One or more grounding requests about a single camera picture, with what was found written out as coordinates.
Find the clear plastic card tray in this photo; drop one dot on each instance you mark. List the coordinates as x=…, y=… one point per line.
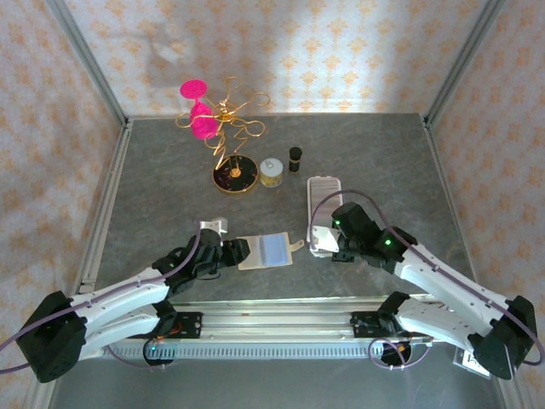
x=323, y=191

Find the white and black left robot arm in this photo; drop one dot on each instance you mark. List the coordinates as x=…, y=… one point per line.
x=123, y=298

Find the small black bottle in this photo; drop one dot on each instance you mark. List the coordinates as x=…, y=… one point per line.
x=294, y=159

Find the small yellow jar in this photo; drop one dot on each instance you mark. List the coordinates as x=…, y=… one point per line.
x=271, y=170

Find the aluminium frame post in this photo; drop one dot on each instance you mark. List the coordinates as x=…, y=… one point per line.
x=85, y=55
x=466, y=55

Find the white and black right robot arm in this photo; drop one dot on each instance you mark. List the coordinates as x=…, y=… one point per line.
x=447, y=285

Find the aluminium table edge rail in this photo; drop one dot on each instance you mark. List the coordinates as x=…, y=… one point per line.
x=110, y=179
x=448, y=191

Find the white label badge red mark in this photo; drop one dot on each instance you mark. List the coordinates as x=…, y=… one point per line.
x=462, y=361

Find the beige card holder wallet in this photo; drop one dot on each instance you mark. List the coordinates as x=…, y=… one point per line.
x=255, y=255

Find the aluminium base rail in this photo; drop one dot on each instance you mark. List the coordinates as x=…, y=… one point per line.
x=277, y=324

